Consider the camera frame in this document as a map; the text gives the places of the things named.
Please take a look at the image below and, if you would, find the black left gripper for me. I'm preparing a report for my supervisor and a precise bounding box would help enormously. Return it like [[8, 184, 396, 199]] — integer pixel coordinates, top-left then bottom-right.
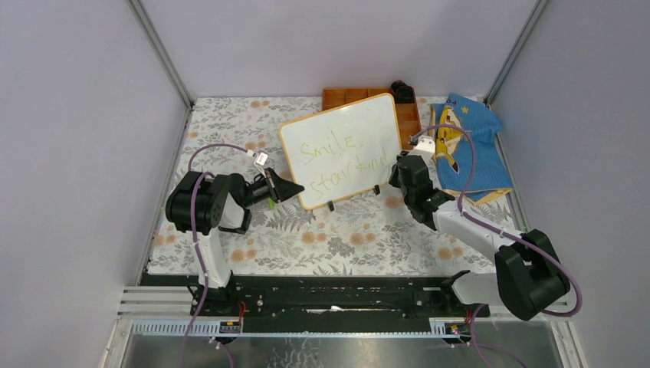
[[240, 166, 303, 208]]

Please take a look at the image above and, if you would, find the yellow framed whiteboard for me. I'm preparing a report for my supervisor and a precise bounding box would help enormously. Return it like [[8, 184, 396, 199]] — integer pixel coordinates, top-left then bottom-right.
[[279, 93, 401, 209]]

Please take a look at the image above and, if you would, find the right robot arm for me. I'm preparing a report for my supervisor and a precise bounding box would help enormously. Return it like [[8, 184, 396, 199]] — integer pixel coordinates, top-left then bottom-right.
[[389, 153, 571, 320]]

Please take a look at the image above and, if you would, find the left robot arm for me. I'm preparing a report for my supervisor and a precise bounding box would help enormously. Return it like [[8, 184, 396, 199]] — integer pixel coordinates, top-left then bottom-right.
[[165, 169, 305, 315]]

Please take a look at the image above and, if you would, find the metal whiteboard stand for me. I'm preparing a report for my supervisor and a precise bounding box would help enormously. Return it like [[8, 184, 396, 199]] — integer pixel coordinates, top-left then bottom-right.
[[327, 185, 381, 212]]

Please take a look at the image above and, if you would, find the blue yellow cartoon bag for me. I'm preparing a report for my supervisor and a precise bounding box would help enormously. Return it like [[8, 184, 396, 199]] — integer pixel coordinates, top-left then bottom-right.
[[430, 94, 514, 205]]

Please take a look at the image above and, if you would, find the orange wooden compartment tray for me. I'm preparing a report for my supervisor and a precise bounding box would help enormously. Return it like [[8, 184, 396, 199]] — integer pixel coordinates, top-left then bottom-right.
[[322, 86, 422, 150]]

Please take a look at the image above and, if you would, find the black object in tray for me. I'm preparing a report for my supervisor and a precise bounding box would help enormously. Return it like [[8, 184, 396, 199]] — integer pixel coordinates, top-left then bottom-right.
[[390, 80, 415, 104]]

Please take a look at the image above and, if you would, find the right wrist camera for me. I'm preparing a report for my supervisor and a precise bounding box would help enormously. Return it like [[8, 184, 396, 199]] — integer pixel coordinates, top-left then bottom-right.
[[408, 135, 436, 160]]

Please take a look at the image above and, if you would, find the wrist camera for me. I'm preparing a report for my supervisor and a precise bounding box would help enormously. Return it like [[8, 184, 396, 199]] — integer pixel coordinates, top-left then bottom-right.
[[254, 151, 268, 170], [408, 135, 436, 160]]

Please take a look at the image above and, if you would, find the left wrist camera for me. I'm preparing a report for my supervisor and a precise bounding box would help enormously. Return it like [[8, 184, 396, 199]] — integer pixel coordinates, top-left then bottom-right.
[[254, 151, 268, 170]]

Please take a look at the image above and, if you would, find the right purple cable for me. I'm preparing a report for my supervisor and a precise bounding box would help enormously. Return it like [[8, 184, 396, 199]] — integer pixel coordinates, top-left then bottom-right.
[[412, 124, 584, 368]]

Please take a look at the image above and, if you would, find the purple cable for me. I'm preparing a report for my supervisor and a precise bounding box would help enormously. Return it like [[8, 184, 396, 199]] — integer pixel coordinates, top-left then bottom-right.
[[412, 124, 584, 368], [175, 143, 255, 368]]

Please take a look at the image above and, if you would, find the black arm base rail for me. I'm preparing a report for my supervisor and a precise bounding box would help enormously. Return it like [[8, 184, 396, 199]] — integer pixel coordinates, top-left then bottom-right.
[[141, 275, 478, 334]]

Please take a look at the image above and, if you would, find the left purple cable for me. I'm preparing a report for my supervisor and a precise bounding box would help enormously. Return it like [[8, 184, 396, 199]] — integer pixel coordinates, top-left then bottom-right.
[[175, 143, 255, 368]]

